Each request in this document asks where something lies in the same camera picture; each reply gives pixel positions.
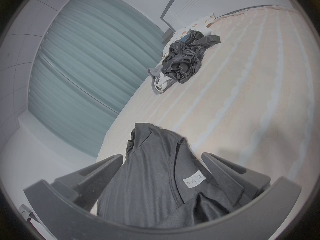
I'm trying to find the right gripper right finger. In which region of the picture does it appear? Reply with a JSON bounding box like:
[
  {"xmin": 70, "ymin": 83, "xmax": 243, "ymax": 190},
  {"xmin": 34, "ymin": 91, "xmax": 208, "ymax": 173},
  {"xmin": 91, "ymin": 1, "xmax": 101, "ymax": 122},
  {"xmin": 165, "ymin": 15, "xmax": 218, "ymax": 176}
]
[{"xmin": 201, "ymin": 152, "xmax": 271, "ymax": 201}]

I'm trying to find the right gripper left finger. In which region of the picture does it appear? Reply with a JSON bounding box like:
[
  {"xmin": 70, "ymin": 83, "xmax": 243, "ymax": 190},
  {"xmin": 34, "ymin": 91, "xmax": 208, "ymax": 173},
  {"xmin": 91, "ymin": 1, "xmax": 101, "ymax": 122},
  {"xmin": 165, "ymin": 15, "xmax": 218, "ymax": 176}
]
[{"xmin": 52, "ymin": 154, "xmax": 123, "ymax": 211}]

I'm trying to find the black T-shirt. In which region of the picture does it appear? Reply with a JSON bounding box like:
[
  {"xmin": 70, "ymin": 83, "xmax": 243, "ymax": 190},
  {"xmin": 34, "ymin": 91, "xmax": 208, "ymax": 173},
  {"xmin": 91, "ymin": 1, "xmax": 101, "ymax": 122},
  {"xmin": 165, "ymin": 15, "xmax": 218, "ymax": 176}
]
[{"xmin": 96, "ymin": 122, "xmax": 260, "ymax": 227}]

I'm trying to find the bed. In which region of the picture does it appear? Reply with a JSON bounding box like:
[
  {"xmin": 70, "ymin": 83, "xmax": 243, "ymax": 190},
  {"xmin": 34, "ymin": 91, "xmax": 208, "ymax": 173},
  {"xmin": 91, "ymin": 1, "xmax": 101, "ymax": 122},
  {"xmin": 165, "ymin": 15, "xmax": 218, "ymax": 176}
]
[{"xmin": 96, "ymin": 0, "xmax": 317, "ymax": 184}]

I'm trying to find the pile of clothes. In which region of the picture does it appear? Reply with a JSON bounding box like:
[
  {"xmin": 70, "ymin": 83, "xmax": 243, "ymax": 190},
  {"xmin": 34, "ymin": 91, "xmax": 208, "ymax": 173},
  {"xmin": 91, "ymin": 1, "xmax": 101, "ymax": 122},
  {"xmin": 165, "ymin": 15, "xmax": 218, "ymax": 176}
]
[{"xmin": 147, "ymin": 30, "xmax": 221, "ymax": 95}]

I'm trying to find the blue-green curtain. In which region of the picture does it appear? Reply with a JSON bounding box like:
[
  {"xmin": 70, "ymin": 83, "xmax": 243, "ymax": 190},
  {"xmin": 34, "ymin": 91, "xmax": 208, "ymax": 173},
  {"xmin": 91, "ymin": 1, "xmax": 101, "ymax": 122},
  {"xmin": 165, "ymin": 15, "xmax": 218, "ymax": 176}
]
[{"xmin": 27, "ymin": 0, "xmax": 167, "ymax": 158}]

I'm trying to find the white printed pillow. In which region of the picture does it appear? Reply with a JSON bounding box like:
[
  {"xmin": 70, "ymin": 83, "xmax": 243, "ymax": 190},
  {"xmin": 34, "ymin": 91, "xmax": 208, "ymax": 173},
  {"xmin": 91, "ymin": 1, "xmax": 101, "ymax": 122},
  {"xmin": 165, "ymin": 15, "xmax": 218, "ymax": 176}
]
[{"xmin": 155, "ymin": 13, "xmax": 216, "ymax": 69}]

